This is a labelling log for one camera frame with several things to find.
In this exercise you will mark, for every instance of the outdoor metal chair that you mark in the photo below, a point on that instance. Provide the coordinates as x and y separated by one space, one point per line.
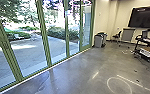
34 35

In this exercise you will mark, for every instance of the green framed glass door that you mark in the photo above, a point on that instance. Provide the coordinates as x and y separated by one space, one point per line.
87 25

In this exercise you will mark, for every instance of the green framed glass wall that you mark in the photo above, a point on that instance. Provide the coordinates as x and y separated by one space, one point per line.
41 36

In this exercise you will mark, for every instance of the dark green lidded bin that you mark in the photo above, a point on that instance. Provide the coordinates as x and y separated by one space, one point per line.
104 38

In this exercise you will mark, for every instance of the black wall television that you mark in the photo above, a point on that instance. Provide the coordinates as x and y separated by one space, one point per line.
144 16

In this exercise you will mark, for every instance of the small black office chair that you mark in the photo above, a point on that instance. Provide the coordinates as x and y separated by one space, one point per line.
117 36

